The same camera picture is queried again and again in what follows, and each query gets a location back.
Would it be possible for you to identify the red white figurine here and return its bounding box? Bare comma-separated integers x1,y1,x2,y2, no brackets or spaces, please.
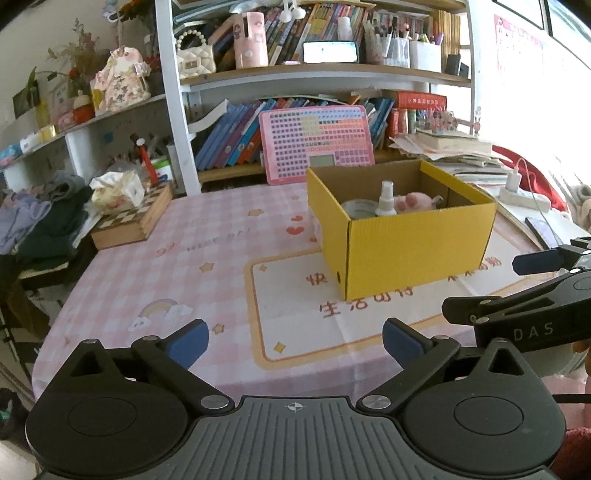
73,90,95,124

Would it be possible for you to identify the pink checked tablecloth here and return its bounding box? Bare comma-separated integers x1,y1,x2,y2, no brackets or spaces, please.
32,182,564,402

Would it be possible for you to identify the round white tin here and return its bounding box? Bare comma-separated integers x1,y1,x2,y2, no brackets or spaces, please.
342,198,382,221

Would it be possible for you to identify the red chair back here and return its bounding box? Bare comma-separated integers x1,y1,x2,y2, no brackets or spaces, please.
492,144,568,213

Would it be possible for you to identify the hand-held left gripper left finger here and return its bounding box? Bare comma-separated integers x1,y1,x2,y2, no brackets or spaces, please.
55,318,235,415

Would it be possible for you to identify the wooden chess box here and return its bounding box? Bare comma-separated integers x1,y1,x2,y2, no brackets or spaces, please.
90,182,174,250

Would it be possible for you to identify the brown jacket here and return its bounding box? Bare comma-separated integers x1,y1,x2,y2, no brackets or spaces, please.
0,256,49,344

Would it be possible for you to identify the pink learning tablet toy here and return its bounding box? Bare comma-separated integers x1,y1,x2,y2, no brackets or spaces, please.
259,105,376,185

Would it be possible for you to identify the pink plush pig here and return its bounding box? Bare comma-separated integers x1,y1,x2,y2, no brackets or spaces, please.
392,191,445,213

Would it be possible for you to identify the pink cylinder holder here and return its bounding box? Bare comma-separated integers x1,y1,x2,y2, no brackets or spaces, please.
233,11,269,68

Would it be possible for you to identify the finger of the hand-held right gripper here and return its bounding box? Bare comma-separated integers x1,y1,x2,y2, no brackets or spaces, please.
442,272,591,324
512,237,591,276

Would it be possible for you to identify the purple garment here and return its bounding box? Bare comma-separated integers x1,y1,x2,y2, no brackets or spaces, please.
0,191,51,254

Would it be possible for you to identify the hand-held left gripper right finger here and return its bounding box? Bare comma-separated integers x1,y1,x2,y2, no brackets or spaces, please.
355,318,536,415

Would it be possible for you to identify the dark flat device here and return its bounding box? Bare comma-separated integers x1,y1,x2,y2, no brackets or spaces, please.
525,216,563,248

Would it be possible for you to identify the dried flower bunch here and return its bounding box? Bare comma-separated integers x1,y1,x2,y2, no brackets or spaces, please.
46,18,122,93

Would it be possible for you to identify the grey garment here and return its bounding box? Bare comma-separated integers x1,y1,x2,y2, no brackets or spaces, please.
39,171,86,201

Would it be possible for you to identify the person's left forearm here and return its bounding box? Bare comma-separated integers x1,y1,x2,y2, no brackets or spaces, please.
554,427,591,480

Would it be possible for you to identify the black bag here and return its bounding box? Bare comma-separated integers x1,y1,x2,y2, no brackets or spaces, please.
0,388,29,439

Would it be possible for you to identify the white quilted handbag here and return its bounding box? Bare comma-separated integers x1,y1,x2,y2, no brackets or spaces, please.
175,30,216,79

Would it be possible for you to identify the dark green garment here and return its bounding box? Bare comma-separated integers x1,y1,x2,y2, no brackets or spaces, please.
18,185,95,271

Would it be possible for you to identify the row of upright books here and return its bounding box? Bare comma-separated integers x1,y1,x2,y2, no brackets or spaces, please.
210,2,370,70

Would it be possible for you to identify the white bookshelf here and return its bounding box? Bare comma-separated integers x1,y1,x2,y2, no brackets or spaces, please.
0,0,476,197

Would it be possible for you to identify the white spray bottle dark label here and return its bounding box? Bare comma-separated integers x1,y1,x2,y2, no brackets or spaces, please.
375,181,398,217

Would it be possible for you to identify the red book box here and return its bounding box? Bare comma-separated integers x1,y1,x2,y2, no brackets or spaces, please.
396,91,448,137

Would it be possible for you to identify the row of slanted books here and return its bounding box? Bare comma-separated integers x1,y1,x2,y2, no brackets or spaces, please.
194,95,398,171

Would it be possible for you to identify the stack of papers and books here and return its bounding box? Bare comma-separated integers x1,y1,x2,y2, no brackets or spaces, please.
390,128,513,178

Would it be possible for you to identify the pen holder with tools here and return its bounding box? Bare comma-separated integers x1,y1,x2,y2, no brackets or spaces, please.
129,134,174,185

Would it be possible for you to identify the yellow cardboard box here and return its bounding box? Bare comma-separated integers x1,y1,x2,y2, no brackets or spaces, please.
307,159,498,301

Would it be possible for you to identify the clear pen cup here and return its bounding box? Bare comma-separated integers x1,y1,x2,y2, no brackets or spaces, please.
365,21,409,65

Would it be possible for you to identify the floral plush doll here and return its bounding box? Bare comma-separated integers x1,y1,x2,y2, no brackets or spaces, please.
95,46,152,113

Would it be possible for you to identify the floral tissue pack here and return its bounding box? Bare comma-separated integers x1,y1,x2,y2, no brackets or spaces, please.
89,170,146,215

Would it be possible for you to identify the white power strip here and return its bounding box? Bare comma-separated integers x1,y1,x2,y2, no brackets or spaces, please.
496,185,552,210

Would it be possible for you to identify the white plugged charger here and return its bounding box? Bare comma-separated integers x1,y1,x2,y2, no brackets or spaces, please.
505,158,529,195

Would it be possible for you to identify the small picture frame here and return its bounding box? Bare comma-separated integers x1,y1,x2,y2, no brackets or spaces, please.
13,87,38,120

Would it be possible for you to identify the white pen cup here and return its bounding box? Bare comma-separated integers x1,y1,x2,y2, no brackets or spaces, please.
409,39,443,73

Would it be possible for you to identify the beige plush toy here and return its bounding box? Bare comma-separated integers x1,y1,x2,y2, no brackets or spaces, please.
575,182,591,232

